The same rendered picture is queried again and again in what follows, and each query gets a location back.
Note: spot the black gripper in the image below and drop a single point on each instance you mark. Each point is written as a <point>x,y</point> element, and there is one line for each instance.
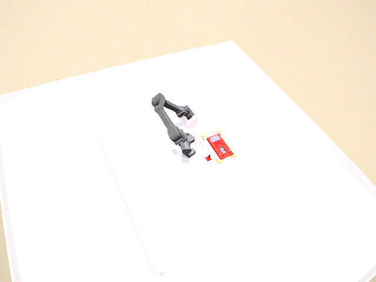
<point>193,152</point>

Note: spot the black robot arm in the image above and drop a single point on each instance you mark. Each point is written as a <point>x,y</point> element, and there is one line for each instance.
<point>159,102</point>

